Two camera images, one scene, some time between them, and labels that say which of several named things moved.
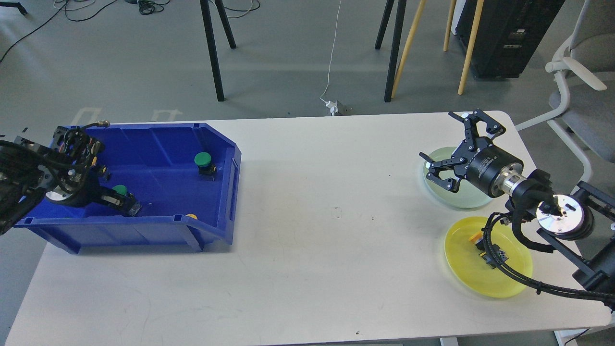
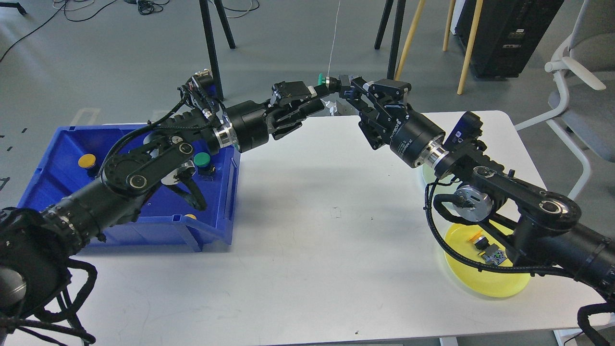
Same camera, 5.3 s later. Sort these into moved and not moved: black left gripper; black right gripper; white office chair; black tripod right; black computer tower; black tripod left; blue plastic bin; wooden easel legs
Moved: black right gripper; black left gripper
Not moved: blue plastic bin; black tripod right; black tripod left; white office chair; black computer tower; wooden easel legs
